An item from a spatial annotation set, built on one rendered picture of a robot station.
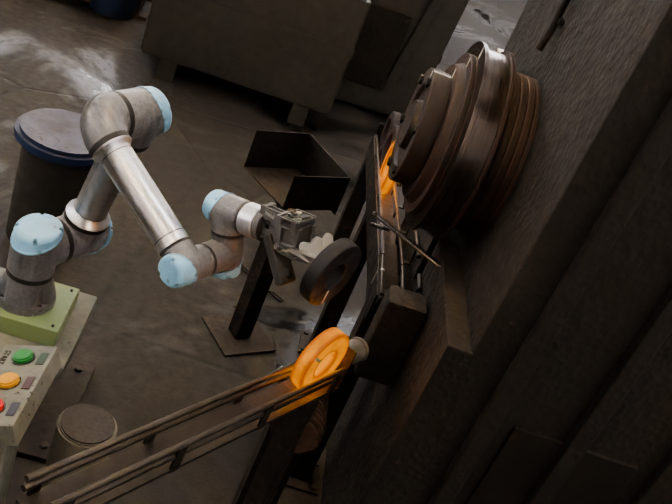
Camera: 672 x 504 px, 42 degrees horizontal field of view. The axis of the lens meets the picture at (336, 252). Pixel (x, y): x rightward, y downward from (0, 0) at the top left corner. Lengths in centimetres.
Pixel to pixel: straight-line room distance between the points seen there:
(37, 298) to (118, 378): 52
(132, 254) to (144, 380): 66
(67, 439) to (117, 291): 130
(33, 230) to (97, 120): 40
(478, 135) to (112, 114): 80
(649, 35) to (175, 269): 102
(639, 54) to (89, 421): 125
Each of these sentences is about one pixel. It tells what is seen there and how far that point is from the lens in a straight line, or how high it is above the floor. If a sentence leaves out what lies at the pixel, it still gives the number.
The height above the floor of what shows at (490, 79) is 131.
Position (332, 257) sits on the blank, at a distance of 174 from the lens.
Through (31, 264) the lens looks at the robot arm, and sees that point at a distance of 226.
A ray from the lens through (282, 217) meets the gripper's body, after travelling 181.
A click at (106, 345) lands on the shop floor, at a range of 284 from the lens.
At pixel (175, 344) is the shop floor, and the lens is 292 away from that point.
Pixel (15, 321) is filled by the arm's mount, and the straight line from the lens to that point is 232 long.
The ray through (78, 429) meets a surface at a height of 52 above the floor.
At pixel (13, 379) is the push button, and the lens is 178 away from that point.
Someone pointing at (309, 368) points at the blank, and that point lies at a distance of 183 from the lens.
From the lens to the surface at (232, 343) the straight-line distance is 298.
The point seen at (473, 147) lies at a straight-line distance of 190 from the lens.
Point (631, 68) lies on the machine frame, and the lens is 160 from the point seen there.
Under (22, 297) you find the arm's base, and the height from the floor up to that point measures 40.
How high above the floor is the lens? 184
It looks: 30 degrees down
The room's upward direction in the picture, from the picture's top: 23 degrees clockwise
